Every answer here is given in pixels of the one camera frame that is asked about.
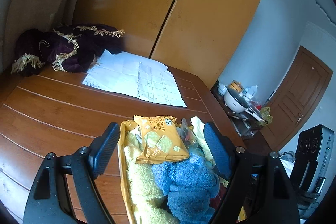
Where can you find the yellow lined white box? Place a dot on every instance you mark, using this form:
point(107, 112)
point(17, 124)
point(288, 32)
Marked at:
point(125, 126)

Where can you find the blue towel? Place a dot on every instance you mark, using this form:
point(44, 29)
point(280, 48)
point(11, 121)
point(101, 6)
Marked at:
point(188, 185)

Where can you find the yellow snack bag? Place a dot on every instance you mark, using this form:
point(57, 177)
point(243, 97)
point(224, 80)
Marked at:
point(160, 140)

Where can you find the white plastic package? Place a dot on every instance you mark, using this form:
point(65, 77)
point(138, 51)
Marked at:
point(198, 129)

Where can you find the yellow ceramic jar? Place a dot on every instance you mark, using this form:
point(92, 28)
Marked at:
point(236, 86)

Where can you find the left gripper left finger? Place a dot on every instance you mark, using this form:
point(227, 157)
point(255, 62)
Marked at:
point(102, 148)

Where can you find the brown wooden door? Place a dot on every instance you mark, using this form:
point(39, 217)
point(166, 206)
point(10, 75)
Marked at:
point(296, 98)

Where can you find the yellow towel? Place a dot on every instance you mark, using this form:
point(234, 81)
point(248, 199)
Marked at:
point(146, 198)

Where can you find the white paper sheets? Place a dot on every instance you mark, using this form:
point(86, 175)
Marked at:
point(135, 76)

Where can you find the purple gold fringed cloth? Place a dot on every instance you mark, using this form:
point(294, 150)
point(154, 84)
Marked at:
point(74, 48)

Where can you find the white rice cooker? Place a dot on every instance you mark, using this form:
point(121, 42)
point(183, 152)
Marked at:
point(237, 104)

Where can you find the zip bag of pens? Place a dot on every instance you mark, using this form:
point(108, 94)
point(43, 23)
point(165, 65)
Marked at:
point(187, 135)

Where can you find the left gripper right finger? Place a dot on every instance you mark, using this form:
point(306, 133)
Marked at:
point(222, 150)

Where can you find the yellow wooden wardrobe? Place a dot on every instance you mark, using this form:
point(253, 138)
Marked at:
point(195, 36)

